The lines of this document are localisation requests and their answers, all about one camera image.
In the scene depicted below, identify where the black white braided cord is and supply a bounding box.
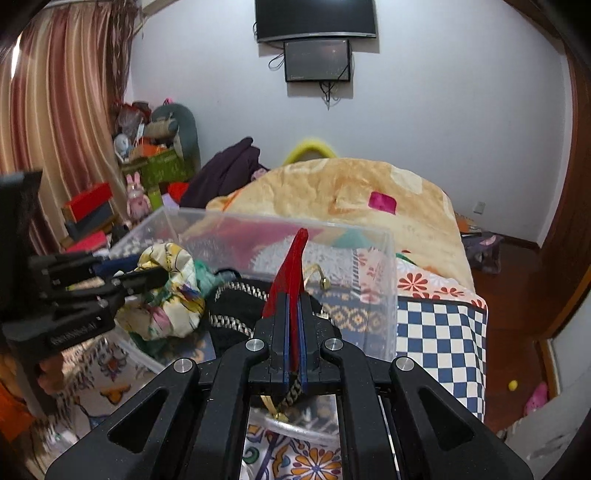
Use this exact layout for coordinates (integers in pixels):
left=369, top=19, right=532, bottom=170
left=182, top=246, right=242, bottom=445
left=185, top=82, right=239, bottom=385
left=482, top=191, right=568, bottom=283
left=260, top=369, right=303, bottom=422

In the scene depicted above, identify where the small black wall monitor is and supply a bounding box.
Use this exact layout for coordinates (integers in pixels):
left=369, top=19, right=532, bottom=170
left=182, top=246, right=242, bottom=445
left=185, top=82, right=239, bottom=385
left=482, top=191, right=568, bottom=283
left=283, top=39, right=354, bottom=84

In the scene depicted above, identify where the green cardboard box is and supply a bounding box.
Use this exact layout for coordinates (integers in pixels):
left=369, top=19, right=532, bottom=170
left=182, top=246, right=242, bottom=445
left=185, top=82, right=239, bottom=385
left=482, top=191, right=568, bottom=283
left=121, top=148, right=195, bottom=186

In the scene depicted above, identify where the pink bunny plush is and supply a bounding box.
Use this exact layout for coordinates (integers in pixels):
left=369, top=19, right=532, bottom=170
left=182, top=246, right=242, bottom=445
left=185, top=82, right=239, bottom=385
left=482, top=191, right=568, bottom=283
left=124, top=172, right=151, bottom=219

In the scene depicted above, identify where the blue white checkered quilt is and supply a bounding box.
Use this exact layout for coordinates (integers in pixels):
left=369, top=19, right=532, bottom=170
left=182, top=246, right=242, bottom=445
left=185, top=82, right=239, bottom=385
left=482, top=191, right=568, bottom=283
left=394, top=294, right=489, bottom=422

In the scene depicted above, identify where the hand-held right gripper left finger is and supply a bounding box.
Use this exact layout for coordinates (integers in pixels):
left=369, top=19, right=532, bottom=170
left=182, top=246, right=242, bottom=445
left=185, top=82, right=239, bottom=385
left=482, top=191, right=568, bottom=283
left=45, top=295, right=293, bottom=480

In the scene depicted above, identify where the red flat box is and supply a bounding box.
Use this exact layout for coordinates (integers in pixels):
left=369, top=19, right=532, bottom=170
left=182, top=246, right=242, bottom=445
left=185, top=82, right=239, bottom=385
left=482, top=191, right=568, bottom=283
left=61, top=182, right=114, bottom=223

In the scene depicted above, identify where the teal cloth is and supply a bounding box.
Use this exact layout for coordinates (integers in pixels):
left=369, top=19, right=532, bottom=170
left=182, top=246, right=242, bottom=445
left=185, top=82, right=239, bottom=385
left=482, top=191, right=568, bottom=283
left=193, top=259, right=242, bottom=297

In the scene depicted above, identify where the black bag with chain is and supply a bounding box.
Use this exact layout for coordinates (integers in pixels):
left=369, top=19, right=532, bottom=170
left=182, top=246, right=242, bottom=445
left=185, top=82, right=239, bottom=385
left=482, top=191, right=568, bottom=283
left=203, top=276, right=345, bottom=366

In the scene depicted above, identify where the clear plastic storage box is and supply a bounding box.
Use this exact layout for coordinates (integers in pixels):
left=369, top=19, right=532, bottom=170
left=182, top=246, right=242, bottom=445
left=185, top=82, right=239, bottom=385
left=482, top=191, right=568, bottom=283
left=108, top=207, right=399, bottom=444

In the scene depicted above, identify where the black hanging cable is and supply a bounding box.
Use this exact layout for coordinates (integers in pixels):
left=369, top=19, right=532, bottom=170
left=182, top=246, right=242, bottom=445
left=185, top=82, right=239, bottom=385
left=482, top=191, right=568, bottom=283
left=318, top=80, right=341, bottom=112

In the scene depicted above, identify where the purple printed bag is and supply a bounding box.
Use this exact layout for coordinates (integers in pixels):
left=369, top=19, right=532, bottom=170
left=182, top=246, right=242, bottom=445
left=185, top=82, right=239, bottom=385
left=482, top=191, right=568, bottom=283
left=461, top=233, right=505, bottom=276

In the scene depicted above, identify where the dark purple clothing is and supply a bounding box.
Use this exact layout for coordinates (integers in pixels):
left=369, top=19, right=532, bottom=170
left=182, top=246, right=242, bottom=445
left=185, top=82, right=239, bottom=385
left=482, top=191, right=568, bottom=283
left=178, top=136, right=271, bottom=211

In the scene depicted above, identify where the floral fabric cloth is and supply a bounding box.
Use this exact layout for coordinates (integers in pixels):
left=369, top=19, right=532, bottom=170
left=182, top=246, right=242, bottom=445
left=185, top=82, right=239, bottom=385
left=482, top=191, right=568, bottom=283
left=115, top=242, right=206, bottom=343

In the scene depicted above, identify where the pink plush toy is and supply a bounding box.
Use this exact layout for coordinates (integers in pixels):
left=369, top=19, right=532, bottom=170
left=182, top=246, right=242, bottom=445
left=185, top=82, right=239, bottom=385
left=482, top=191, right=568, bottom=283
left=523, top=381, right=550, bottom=417

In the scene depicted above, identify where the brown wooden door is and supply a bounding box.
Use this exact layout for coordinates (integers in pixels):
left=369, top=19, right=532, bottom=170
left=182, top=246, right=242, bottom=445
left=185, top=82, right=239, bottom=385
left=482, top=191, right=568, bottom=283
left=503, top=0, right=591, bottom=343

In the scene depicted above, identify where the grey plush toy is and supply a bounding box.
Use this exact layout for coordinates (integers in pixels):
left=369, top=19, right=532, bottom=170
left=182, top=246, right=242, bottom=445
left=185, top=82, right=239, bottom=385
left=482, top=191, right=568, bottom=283
left=148, top=102, right=202, bottom=171

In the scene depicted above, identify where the dark grey flat box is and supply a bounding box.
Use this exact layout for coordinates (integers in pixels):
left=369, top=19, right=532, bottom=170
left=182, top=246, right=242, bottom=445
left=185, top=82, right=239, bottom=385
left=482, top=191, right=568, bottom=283
left=65, top=203, right=117, bottom=237

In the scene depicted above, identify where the orange flower print cloth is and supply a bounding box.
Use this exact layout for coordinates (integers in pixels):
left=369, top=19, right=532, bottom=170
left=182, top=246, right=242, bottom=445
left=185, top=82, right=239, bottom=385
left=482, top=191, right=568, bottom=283
left=396, top=263, right=481, bottom=306

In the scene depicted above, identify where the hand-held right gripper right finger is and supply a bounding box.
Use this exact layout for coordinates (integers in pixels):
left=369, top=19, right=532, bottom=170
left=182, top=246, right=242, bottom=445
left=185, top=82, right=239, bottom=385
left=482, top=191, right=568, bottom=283
left=295, top=295, right=534, bottom=480

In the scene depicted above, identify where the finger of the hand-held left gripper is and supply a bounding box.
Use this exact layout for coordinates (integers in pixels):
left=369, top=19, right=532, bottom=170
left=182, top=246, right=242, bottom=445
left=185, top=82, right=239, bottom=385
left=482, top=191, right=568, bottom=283
left=28, top=251, right=141, bottom=283
left=44, top=268, right=170, bottom=324

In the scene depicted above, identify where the beige patterned blanket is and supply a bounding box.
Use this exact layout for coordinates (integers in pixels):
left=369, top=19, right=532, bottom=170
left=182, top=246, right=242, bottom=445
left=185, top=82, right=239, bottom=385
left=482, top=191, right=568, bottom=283
left=205, top=157, right=477, bottom=296

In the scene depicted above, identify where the black wall television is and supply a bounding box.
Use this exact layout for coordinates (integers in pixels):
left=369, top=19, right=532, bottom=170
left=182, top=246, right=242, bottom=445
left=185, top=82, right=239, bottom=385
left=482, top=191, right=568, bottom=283
left=254, top=0, right=378, bottom=45

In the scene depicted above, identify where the white cabinet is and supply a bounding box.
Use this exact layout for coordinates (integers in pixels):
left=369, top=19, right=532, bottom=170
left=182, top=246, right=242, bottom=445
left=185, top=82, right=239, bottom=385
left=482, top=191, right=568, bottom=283
left=498, top=336, right=591, bottom=464

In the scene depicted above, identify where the colourful patterned bedsheet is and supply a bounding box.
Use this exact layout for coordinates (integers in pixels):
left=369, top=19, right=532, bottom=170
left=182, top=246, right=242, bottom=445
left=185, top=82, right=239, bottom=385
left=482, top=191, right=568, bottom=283
left=41, top=330, right=345, bottom=480

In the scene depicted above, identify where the person's left hand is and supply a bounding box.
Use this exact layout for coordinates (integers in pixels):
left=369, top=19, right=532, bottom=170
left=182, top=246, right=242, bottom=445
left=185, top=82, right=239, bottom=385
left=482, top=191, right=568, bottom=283
left=37, top=356, right=65, bottom=396

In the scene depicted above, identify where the striped brown curtain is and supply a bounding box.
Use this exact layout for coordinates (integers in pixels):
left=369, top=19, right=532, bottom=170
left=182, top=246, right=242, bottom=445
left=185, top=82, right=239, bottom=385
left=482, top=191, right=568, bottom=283
left=0, top=0, right=141, bottom=259

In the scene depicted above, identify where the pile of assorted toys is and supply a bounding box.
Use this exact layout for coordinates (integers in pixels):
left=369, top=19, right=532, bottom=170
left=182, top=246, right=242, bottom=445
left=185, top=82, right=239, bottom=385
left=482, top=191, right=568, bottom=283
left=113, top=98, right=154, bottom=163

